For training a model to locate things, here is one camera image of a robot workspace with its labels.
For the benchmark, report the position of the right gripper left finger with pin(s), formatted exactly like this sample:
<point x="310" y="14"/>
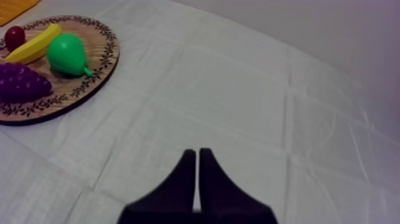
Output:
<point x="175" y="194"/>

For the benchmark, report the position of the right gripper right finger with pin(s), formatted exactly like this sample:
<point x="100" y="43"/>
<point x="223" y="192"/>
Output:
<point x="222" y="194"/>

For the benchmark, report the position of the round wooden board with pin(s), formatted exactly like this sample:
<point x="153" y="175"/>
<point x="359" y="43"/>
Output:
<point x="75" y="81"/>

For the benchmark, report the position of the yellow toy banana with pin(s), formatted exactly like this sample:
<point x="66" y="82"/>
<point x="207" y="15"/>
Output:
<point x="32" y="47"/>

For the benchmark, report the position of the yellow plastic basket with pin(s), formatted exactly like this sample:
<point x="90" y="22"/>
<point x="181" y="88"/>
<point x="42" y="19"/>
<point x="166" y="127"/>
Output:
<point x="11" y="7"/>

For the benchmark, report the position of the green toy pear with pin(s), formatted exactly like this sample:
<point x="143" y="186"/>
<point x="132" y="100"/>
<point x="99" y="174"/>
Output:
<point x="67" y="54"/>

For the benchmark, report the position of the purple toy grapes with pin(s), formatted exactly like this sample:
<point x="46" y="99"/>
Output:
<point x="20" y="83"/>

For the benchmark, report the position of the small red fruit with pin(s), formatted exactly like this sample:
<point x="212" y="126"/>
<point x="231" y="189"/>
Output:
<point x="14" y="37"/>

